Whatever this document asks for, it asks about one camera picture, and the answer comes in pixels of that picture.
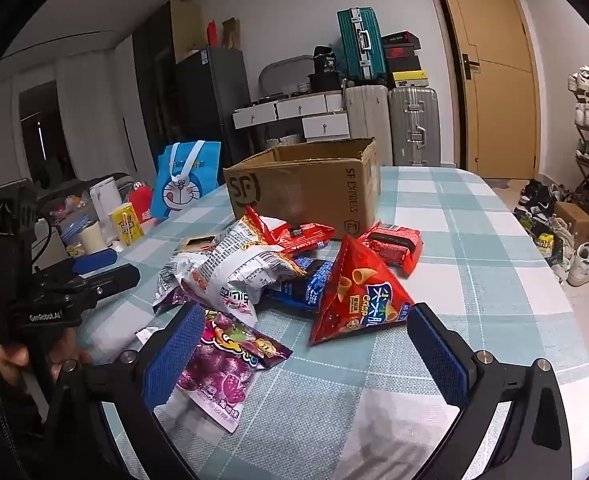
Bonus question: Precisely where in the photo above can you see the dark grey bag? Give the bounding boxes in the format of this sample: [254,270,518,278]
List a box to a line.
[74,172,131,198]

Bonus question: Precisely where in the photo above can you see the silver suitcase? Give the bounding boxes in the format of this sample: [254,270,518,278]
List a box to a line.
[389,86,441,167]

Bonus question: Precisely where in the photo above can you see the black refrigerator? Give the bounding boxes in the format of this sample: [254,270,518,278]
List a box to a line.
[174,46,251,171]

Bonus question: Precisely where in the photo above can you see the black red-lined shoe box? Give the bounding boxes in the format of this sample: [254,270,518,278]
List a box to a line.
[382,31,420,47]

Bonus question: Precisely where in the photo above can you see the blue cartoon tote bag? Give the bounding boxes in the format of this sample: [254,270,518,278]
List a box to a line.
[150,141,222,219]

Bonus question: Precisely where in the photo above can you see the wooden door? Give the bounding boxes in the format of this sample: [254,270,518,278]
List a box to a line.
[427,0,543,181]

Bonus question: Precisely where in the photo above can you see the yellow-trimmed shoe box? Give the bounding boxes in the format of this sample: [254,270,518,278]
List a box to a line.
[392,70,430,88]

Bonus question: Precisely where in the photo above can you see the red snack packet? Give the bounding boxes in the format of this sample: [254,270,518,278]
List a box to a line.
[242,206,336,261]
[359,221,424,277]

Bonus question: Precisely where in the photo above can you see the black trash bag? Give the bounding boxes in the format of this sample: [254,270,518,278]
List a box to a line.
[527,220,565,266]

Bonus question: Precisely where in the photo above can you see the teal suitcase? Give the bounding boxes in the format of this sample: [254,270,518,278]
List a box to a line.
[337,7,388,86]

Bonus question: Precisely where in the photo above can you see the grey rounded frame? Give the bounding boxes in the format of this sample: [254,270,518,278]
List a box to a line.
[258,55,315,106]

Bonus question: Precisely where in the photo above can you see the purple candy bag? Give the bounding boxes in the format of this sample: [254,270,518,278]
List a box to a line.
[134,310,294,433]

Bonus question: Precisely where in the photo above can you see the white drawer desk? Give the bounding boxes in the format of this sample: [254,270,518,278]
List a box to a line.
[232,89,350,143]

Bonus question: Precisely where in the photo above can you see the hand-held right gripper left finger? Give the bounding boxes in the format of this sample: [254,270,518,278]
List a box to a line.
[49,302,206,480]

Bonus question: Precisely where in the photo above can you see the person's left hand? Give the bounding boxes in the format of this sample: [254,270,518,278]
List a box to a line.
[0,332,92,386]

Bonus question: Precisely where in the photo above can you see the person's left forearm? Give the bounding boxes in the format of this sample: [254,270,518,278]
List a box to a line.
[0,370,75,480]

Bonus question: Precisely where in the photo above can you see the blue snack packet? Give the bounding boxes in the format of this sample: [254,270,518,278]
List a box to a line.
[264,256,335,311]

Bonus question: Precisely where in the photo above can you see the black small bag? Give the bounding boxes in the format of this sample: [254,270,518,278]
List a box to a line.
[313,46,336,75]

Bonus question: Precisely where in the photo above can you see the white wardrobe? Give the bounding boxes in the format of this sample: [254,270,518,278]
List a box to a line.
[54,42,140,181]

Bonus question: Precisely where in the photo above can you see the pile of assorted shoes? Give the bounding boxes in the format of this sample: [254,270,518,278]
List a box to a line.
[515,180,589,286]

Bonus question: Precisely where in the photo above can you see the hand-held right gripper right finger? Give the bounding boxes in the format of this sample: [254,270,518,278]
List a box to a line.
[407,302,575,480]

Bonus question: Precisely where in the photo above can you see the yellow drink carton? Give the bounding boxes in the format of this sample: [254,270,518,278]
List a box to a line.
[109,203,142,246]

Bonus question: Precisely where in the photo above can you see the striped laundry basket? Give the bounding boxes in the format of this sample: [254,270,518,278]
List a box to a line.
[262,132,308,148]

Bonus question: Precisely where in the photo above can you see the white kettle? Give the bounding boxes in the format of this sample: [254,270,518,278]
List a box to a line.
[89,178,125,241]

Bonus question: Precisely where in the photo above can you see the beige suitcase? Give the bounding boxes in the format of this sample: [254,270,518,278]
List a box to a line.
[345,85,393,167]

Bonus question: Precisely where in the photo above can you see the small cardboard box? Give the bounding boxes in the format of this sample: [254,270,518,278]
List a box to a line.
[555,201,589,248]

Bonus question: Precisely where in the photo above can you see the white chip bag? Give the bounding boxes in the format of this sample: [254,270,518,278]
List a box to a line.
[182,220,308,328]

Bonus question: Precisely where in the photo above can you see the red triangular chip bag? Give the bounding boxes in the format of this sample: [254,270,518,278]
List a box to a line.
[309,234,415,346]

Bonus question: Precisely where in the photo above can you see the blue lidded plastic container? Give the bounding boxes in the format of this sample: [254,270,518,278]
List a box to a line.
[57,210,98,248]

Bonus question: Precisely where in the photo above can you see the tall dark cabinet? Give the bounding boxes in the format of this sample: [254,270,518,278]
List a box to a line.
[132,1,202,176]

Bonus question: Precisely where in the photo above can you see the brown paper bag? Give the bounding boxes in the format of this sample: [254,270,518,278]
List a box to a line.
[222,17,241,50]

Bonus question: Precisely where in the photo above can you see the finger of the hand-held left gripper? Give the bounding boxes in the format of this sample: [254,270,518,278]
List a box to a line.
[77,265,141,306]
[69,250,119,276]

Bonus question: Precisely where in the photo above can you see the black round box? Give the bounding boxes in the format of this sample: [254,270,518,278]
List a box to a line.
[307,72,343,93]

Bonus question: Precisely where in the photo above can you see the cream cylindrical container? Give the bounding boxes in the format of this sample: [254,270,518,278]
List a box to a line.
[77,220,106,256]

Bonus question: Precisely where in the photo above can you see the brown cardboard box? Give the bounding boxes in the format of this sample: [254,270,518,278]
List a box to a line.
[223,137,381,241]

